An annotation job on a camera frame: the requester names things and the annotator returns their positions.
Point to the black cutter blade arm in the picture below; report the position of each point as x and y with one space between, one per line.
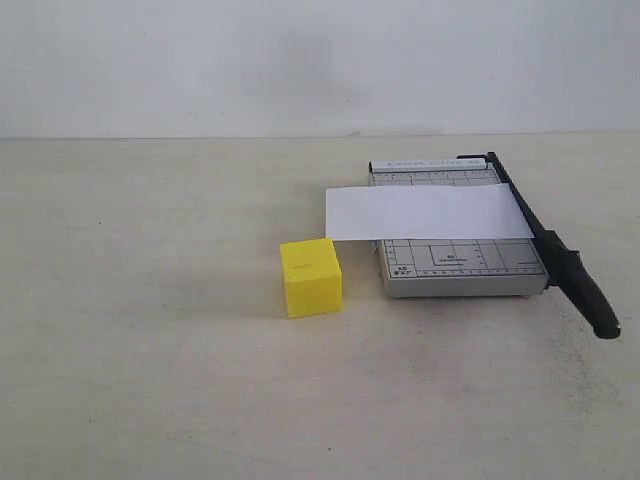
563 265

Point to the grey paper cutter base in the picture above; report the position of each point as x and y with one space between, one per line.
453 268

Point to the white paper sheet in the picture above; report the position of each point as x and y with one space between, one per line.
424 212

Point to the yellow cube block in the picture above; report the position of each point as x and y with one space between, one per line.
312 277

